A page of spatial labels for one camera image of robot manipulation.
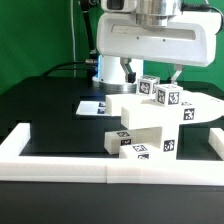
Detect white tagged cube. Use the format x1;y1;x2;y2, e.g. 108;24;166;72
155;84;183;106
136;75;160;96

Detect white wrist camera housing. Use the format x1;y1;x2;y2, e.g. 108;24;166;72
101;0;137;13

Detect white chair back part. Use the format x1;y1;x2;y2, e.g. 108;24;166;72
106;90;224;129

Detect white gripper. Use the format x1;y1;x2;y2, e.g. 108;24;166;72
97;12;221;84

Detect white chair seat part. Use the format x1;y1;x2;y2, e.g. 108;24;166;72
131;121;179;160

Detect white sheet with tags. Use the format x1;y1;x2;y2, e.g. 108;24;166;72
76;101;106;116

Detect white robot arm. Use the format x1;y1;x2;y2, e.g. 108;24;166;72
79;0;224;86

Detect white U-shaped obstacle frame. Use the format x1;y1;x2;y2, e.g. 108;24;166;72
0;123;224;186

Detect black cable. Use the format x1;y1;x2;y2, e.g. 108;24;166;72
40;0;101;78

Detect white cable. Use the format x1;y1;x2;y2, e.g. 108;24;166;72
69;0;78;78

